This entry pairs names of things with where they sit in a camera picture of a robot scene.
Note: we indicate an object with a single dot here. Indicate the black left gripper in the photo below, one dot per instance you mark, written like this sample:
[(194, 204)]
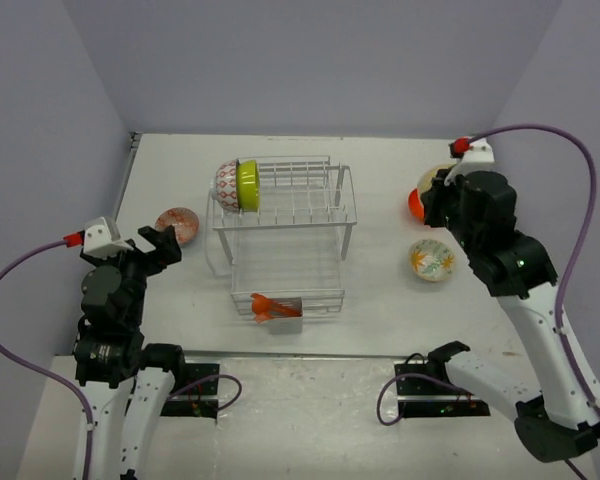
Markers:
[(166, 250)]

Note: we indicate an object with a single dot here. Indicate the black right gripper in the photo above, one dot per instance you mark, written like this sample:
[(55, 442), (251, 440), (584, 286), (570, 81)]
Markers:
[(431, 196)]

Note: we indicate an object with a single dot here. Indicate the orange plastic bowl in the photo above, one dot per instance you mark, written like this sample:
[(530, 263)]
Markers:
[(415, 206)]

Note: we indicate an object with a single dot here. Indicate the yellow bowl with blue pattern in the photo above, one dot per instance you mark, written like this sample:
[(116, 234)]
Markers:
[(425, 182)]

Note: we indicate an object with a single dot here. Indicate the blue zigzag bowl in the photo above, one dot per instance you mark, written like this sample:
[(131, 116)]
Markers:
[(184, 221)]

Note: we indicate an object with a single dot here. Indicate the cream bowl with leaf pattern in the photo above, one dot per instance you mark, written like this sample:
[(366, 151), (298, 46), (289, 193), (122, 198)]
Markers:
[(431, 260)]

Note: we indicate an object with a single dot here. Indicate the white bowl with red diamonds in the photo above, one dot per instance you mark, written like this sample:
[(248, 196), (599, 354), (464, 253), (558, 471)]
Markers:
[(225, 187)]

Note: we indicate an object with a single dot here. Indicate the lime green bowl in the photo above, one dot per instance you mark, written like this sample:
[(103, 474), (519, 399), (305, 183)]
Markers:
[(248, 185)]

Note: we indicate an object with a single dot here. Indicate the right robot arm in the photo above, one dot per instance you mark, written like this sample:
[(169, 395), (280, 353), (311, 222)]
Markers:
[(557, 418)]

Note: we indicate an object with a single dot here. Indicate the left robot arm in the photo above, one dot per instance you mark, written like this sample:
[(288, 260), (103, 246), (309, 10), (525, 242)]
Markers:
[(124, 380)]

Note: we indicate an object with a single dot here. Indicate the orange plastic utensils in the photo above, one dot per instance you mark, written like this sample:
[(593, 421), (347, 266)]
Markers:
[(265, 309)]

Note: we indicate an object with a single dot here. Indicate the metal cutlery holder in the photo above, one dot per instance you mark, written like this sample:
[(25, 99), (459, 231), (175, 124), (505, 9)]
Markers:
[(286, 325)]

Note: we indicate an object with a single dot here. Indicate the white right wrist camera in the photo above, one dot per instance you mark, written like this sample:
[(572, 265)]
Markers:
[(469, 156)]

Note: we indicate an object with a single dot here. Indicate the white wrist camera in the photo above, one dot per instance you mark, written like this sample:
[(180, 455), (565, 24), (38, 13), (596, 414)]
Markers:
[(102, 239), (469, 156)]

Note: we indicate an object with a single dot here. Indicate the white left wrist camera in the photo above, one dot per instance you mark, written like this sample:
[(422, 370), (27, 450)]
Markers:
[(102, 239)]

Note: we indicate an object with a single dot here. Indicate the white wire dish rack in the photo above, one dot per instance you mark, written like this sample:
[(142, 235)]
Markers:
[(296, 243)]

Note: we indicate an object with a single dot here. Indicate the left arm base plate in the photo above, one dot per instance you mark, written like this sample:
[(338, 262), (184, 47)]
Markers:
[(198, 402)]

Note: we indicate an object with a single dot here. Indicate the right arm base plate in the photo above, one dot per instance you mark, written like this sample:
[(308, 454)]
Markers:
[(420, 398)]

